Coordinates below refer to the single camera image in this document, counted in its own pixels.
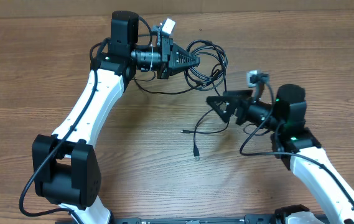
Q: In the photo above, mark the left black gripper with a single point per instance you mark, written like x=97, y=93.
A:
x=169, y=63

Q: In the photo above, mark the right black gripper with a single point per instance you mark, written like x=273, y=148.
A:
x=231, y=102

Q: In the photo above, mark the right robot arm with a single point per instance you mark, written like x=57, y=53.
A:
x=293, y=143

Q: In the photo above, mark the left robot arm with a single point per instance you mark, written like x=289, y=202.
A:
x=66, y=170

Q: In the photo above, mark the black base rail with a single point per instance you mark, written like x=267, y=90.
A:
x=247, y=219

